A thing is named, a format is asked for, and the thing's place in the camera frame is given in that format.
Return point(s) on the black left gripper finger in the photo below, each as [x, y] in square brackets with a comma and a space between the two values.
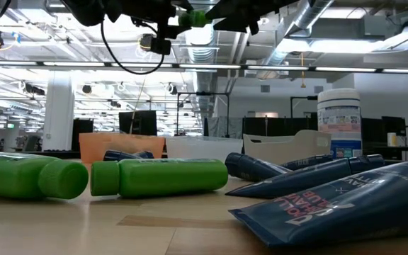
[181, 5]
[175, 32]

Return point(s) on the black monitor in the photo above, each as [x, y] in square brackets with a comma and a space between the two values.
[138, 122]

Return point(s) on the clear plastic bin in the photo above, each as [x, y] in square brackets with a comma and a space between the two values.
[204, 148]

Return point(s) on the corrugated silver ventilation duct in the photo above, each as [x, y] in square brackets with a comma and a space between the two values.
[202, 46]

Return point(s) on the white square pillar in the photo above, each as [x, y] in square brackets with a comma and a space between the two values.
[59, 110]

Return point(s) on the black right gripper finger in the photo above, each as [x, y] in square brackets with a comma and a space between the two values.
[237, 24]
[236, 8]

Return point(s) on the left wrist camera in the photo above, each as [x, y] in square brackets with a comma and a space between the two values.
[154, 44]

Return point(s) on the white paper roll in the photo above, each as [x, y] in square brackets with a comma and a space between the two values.
[391, 139]

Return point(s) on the orange plastic bin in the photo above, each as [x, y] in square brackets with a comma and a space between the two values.
[119, 143]

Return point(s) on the black tubular frame stand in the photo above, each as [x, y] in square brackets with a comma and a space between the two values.
[204, 93]

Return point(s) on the white disinfecting wipes canister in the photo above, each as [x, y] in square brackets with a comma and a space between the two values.
[339, 120]

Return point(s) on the black cabinet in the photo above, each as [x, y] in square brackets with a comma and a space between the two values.
[80, 127]

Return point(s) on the dark blue shave butter tube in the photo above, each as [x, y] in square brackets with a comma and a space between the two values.
[119, 155]
[349, 209]
[306, 178]
[145, 154]
[246, 168]
[306, 162]

